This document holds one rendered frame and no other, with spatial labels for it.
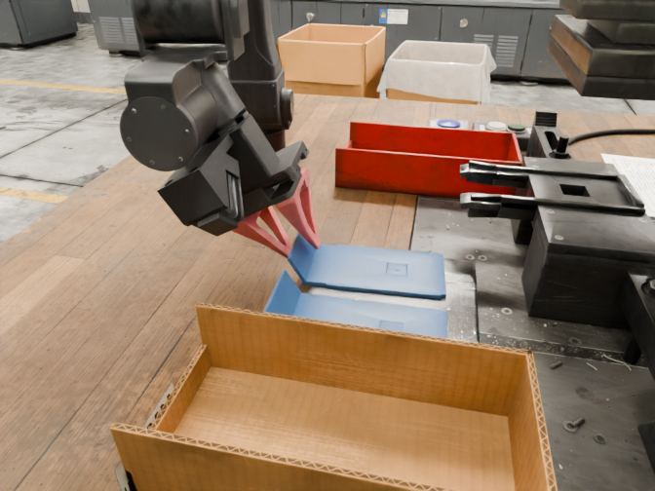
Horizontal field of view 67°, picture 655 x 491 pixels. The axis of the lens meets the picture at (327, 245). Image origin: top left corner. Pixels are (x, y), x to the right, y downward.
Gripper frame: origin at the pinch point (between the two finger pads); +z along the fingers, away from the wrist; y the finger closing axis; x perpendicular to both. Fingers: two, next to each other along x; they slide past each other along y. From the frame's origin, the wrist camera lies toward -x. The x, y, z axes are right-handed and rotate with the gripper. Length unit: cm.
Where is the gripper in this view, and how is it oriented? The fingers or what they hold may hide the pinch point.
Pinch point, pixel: (301, 245)
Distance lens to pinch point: 52.1
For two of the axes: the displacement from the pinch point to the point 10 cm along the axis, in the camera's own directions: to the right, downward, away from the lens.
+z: 4.9, 7.6, 4.3
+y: 8.6, -3.3, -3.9
